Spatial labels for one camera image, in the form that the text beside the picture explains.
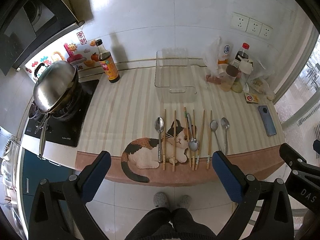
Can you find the steel spoon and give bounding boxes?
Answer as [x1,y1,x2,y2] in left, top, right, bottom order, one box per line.
[155,116,164,163]
[221,117,229,155]
[187,113,199,152]
[210,120,222,151]

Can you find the green banded wooden chopstick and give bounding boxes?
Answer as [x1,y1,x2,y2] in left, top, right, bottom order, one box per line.
[184,107,192,168]

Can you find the teal kitchen cabinet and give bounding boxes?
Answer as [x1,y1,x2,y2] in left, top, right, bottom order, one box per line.
[22,150,73,228]

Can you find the black induction cooktop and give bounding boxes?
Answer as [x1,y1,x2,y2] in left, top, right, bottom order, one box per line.
[24,80,99,147]

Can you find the grey slipper right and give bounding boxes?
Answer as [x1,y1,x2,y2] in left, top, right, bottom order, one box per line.
[176,195,192,210]

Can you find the grey slipper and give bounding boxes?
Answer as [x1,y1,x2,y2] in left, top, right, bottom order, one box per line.
[176,195,192,210]
[153,192,169,208]

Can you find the blue smartphone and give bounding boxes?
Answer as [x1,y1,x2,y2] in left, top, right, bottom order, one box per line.
[258,105,277,137]

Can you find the grey slipper left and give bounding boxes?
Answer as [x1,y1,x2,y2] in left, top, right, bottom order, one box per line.
[153,192,169,208]

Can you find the person legs black trousers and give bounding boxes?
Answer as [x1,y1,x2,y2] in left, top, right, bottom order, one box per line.
[125,207,216,239]

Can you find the small red white card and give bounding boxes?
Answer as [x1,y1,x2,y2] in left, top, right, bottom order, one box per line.
[245,93,260,103]

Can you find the striped cat table mat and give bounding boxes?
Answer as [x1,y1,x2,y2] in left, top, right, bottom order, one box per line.
[74,66,285,186]

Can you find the steel wok with lid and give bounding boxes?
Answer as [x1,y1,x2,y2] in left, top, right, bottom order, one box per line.
[33,61,82,159]

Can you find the jar with brown lid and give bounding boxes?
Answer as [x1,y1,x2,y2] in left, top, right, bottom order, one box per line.
[220,64,239,92]

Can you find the white cup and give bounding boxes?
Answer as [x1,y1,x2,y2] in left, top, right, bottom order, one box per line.
[239,59,253,75]

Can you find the soy sauce bottle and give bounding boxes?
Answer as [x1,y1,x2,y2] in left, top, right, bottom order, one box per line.
[95,39,120,83]

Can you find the clear plastic storage tray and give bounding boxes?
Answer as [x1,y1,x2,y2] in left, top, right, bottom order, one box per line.
[155,48,197,103]

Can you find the clear plastic bag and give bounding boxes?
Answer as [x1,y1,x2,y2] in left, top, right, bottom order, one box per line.
[203,36,221,76]

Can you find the white orange seasoning bag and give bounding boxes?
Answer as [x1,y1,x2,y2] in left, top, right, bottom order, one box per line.
[217,42,233,70]

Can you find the dark bottle red cap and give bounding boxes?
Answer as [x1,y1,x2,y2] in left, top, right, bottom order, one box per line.
[234,42,249,68]

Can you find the black range hood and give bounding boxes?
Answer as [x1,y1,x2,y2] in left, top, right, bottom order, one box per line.
[1,0,84,75]

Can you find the colourful wall stickers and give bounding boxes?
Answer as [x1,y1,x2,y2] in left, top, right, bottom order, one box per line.
[22,30,100,82]

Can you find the white wall socket strip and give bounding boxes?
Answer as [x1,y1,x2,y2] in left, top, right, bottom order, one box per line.
[230,12,273,40]

